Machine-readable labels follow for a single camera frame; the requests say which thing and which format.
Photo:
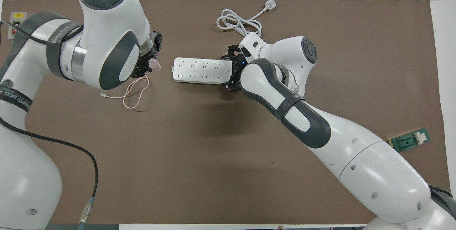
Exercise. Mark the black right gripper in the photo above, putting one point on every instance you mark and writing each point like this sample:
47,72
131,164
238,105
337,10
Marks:
238,69

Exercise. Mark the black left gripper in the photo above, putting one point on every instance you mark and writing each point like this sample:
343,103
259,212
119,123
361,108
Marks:
155,44

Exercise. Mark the pink charger adapter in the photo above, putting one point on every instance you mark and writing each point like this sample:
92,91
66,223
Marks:
155,65

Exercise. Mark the white power strip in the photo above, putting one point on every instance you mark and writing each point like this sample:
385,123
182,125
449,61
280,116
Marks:
199,71

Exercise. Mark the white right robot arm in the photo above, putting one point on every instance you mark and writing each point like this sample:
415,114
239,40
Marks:
356,158

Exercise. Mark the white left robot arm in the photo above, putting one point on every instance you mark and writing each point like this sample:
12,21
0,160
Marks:
107,26

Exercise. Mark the brown table mat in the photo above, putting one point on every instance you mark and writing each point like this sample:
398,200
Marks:
213,169

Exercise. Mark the grey on-off switch box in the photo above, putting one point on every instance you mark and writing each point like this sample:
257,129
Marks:
17,16

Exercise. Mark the green knife switch block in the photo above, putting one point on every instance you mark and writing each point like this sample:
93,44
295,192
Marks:
406,142

